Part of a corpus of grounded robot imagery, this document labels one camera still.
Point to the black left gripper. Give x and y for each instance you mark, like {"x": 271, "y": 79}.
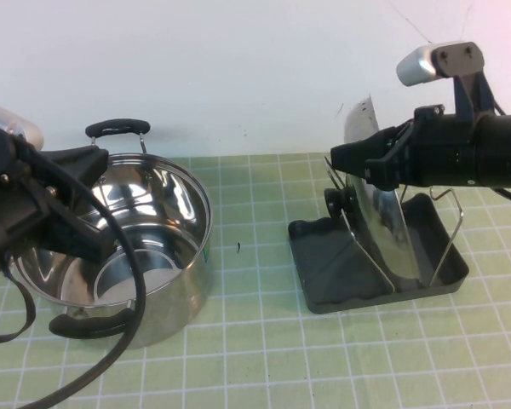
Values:
{"x": 21, "y": 196}

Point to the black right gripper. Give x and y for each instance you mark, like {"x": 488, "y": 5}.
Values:
{"x": 443, "y": 149}

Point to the steel pot lid black knob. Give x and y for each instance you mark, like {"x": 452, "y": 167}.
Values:
{"x": 385, "y": 238}

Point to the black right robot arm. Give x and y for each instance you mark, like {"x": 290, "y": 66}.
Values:
{"x": 502, "y": 153}

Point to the stainless steel cooking pot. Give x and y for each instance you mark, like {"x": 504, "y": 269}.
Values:
{"x": 183, "y": 298}

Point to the green checked tablecloth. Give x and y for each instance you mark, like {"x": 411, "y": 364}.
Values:
{"x": 255, "y": 362}

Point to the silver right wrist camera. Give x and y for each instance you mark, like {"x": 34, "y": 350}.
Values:
{"x": 417, "y": 66}

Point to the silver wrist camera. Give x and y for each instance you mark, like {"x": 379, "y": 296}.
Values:
{"x": 13, "y": 123}
{"x": 417, "y": 66}

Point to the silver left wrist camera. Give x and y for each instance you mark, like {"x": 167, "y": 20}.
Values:
{"x": 13, "y": 123}

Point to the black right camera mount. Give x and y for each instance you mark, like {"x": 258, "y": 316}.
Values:
{"x": 468, "y": 98}

